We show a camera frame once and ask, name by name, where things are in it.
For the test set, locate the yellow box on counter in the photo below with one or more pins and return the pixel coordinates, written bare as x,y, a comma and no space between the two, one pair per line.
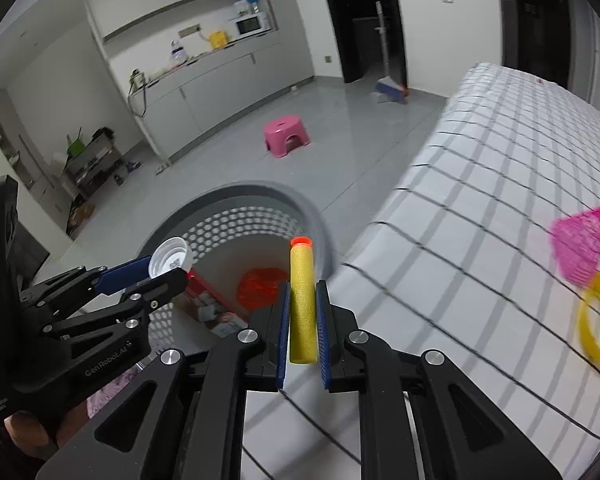
218,40

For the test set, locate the person's left hand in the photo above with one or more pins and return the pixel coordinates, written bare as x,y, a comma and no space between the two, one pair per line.
30,436

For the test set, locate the shoe rack shelf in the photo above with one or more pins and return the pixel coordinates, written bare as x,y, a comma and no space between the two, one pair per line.
85,166

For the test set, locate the white bottle on counter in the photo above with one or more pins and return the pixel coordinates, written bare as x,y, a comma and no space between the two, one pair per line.
178,55

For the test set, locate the purple fluffy rug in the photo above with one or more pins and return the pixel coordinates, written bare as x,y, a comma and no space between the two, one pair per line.
105,394

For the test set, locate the grey perforated trash basket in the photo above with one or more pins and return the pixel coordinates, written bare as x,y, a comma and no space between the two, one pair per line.
243,226

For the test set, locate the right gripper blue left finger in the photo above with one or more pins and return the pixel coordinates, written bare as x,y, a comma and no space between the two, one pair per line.
283,334

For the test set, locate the white microwave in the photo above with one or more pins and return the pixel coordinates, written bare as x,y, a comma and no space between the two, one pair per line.
248,25

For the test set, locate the yellow foam dart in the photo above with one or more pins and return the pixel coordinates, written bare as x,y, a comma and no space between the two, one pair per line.
303,331

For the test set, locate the pink plastic shuttlecock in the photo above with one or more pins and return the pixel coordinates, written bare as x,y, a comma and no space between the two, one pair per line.
576,246

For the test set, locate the checkered white tablecloth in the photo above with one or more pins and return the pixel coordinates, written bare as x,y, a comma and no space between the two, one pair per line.
458,258

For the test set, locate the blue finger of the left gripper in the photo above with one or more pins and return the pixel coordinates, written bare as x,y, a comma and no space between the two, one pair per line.
122,276
70,308

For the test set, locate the pink plastic stool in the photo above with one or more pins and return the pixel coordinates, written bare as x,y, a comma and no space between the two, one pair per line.
283,134

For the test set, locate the white wet wipes pack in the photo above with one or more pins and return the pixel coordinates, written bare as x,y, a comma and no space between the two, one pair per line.
216,318

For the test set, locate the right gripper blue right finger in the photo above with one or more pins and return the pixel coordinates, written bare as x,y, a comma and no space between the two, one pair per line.
322,317

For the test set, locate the white bottle cap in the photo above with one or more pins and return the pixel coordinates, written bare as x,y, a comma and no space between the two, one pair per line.
173,253

